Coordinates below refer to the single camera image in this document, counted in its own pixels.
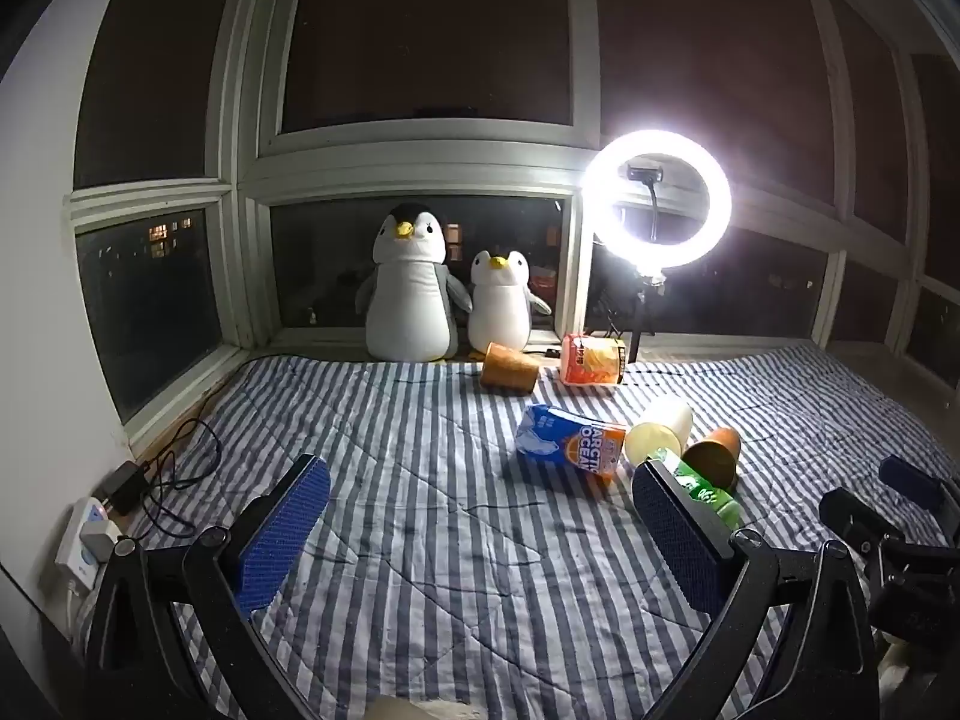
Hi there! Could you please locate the black phone holder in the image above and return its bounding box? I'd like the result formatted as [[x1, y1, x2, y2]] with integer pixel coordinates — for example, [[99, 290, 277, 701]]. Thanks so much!
[[625, 160, 670, 220]]

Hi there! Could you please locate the black tripod stand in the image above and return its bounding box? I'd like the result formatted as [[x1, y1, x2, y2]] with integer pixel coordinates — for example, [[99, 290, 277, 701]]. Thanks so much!
[[591, 270, 662, 365]]

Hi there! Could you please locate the small penguin plush toy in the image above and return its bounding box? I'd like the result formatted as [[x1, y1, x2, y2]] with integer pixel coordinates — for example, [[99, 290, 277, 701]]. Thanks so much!
[[466, 249, 553, 356]]

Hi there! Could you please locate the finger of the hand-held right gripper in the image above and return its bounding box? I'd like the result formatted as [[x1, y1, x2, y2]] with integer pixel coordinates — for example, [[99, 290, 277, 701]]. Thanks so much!
[[819, 487, 905, 567], [879, 454, 947, 512]]

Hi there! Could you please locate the large penguin plush toy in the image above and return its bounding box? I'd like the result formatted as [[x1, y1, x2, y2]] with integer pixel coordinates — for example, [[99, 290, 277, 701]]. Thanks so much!
[[355, 202, 475, 362]]

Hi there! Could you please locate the orange snack bag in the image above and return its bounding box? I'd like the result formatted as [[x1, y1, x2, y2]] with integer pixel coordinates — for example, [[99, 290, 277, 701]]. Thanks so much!
[[559, 333, 628, 387]]

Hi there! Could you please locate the grey power adapter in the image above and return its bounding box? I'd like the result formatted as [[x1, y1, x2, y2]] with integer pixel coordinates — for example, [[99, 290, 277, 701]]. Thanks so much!
[[78, 520, 122, 565]]

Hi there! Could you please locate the ring light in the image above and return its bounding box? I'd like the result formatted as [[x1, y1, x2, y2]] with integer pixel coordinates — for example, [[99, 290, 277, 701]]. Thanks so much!
[[583, 129, 733, 275]]

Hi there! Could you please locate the white window frame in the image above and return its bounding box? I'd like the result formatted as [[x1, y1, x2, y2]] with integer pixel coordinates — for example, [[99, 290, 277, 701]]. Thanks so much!
[[64, 0, 960, 458]]

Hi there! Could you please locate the green plastic bottle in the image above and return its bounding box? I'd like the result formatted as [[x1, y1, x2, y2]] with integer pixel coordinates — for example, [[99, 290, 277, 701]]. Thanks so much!
[[649, 448, 746, 531]]

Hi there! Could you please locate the blue drink carton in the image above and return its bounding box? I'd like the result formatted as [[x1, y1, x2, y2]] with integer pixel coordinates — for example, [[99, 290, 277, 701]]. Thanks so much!
[[514, 403, 629, 485]]

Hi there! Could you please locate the orange-brown paper cup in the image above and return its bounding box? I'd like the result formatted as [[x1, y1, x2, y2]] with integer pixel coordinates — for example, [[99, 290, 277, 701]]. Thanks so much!
[[480, 341, 542, 393]]

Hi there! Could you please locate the black power adapter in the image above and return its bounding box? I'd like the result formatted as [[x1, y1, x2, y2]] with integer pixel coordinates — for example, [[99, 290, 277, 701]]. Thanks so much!
[[100, 460, 152, 517]]

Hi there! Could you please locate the blue striped blanket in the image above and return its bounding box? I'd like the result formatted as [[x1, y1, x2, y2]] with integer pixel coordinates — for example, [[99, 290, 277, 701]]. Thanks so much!
[[133, 345, 960, 720]]

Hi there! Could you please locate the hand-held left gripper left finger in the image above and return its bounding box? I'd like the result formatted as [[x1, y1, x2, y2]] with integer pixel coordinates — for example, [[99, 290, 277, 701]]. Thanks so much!
[[84, 454, 332, 720]]

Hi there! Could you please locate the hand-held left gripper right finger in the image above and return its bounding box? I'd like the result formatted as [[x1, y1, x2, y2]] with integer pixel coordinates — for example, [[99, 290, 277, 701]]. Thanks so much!
[[631, 457, 880, 720]]

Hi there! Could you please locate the black cable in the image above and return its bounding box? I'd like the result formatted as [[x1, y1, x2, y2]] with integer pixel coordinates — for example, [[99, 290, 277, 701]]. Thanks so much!
[[137, 420, 224, 542]]

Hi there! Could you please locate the brown paper cup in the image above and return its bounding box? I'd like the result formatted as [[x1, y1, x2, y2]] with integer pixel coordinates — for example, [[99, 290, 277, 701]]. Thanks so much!
[[682, 427, 743, 491]]

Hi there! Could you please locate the white plastic cup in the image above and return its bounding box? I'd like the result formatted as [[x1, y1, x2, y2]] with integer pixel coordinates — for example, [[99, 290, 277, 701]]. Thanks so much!
[[624, 397, 695, 468]]

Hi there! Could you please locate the white power strip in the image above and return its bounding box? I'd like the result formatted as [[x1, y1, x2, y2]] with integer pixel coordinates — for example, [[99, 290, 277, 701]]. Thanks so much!
[[54, 496, 127, 595]]

